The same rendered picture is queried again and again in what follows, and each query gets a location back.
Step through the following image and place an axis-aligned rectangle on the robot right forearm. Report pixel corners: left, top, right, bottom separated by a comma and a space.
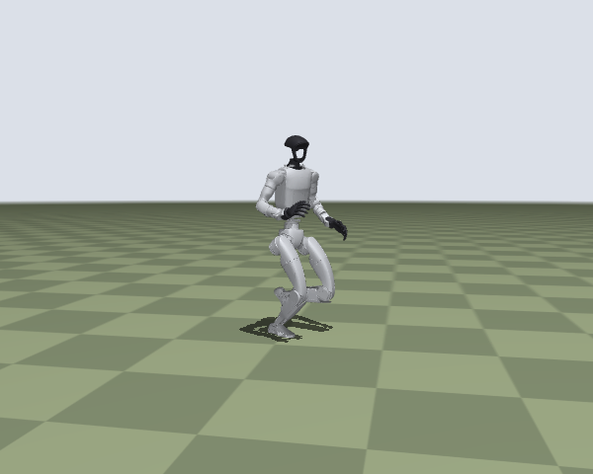
256, 200, 288, 220

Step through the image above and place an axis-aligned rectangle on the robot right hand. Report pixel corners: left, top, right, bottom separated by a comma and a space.
281, 200, 310, 220

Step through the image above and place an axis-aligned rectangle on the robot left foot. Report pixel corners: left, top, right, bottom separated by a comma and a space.
274, 287, 287, 305

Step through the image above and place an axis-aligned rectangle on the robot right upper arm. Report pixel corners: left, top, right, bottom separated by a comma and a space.
256, 170, 286, 211

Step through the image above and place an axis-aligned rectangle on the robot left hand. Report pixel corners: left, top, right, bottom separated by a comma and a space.
325, 216, 347, 241

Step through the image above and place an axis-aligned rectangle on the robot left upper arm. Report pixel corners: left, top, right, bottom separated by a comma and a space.
308, 169, 319, 208

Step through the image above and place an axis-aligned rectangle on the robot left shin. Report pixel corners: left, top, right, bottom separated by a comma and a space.
283, 285, 331, 303

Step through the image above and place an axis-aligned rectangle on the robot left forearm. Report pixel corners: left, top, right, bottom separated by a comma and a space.
313, 202, 331, 227

